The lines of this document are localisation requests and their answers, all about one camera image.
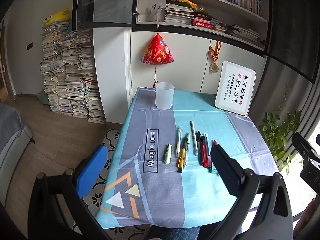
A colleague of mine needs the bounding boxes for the clear pen with yellow grip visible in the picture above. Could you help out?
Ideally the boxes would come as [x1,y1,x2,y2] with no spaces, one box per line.
[175,126,182,158]

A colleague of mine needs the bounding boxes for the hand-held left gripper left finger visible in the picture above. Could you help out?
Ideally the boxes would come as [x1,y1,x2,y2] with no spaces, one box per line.
[27,144,113,240]

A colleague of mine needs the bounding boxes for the dark glass cabinet door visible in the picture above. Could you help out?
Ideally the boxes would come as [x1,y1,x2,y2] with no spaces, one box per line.
[264,0,320,85]
[72,0,139,32]

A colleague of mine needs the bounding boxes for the framed calligraphy sign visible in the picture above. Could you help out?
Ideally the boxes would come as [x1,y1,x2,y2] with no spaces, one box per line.
[214,60,257,116]

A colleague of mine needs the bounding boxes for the red pyramid hanging ornament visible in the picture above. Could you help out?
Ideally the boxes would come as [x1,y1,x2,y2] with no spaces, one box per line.
[140,24,175,89]

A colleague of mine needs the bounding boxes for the slanted stack of booklets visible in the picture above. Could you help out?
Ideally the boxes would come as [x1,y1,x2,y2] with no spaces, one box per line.
[226,24,261,46]

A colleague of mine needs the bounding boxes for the tall pile of paper booklets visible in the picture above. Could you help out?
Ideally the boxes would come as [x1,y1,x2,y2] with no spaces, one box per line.
[40,21,107,125]

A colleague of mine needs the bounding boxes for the blue and grey printed tablecloth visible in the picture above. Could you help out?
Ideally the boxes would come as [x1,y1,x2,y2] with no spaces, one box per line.
[94,87,279,230]

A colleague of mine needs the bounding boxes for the clear holder on shelf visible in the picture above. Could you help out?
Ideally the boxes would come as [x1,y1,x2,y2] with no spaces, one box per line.
[149,3,165,22]

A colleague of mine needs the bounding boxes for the person's right forearm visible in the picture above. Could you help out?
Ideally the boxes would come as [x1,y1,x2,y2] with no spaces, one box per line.
[297,197,320,240]

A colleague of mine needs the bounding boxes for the stack of thin magazines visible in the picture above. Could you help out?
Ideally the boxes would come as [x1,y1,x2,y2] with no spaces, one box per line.
[164,3,194,25]

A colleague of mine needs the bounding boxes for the small green pen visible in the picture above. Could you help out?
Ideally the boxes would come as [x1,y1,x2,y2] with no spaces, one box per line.
[164,144,172,164]

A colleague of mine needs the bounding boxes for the grey curtain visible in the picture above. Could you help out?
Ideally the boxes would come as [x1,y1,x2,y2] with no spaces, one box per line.
[260,55,320,160]

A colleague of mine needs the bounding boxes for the yellow flower garland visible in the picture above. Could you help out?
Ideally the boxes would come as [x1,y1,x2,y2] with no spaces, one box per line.
[170,0,198,11]

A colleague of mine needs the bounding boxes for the green potted plant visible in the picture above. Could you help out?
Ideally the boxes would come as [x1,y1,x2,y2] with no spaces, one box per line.
[258,109,303,176]

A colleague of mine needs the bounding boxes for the white bookshelf cabinet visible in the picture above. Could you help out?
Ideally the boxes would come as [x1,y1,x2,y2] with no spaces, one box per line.
[72,0,273,125]

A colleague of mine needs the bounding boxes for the red pen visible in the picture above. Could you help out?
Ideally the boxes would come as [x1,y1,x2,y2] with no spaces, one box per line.
[201,134,211,168]
[208,140,218,173]

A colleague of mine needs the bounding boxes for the gold medal with striped ribbon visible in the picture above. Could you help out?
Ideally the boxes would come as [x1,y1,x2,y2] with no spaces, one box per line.
[208,41,222,72]

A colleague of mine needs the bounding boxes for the orange pen with black tip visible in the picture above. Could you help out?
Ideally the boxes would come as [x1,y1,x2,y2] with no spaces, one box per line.
[177,142,187,173]

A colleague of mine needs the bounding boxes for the person's blue jeans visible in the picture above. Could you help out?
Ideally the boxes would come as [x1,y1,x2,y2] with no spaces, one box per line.
[147,226,243,240]

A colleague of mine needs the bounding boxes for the yellow plush toy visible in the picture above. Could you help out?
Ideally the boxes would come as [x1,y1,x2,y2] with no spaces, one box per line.
[44,9,72,26]

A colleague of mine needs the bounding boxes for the grey sofa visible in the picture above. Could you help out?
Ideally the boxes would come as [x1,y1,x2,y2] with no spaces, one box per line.
[0,102,36,180]

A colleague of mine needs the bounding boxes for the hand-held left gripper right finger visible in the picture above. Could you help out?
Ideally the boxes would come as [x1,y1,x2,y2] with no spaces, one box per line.
[200,145,293,240]

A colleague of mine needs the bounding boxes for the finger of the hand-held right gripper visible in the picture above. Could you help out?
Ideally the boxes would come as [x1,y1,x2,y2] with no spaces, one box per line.
[291,132,320,165]

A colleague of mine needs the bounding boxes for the white pen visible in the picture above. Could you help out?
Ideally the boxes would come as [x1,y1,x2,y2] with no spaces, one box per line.
[190,121,198,155]

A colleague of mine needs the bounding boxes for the translucent plastic pen cup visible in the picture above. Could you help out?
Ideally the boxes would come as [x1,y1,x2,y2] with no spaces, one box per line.
[155,82,174,110]

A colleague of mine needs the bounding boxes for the stack of red books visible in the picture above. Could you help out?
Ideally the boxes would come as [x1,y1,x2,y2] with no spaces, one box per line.
[192,13,226,32]

